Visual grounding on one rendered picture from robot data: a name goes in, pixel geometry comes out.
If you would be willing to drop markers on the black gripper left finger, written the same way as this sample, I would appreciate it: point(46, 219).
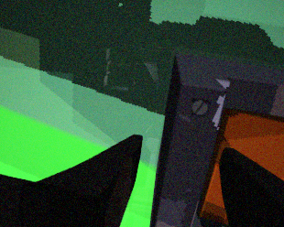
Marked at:
point(94, 193)

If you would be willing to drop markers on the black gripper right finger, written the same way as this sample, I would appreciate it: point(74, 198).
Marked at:
point(253, 197)

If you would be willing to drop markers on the orange block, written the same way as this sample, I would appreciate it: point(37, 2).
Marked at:
point(258, 136)

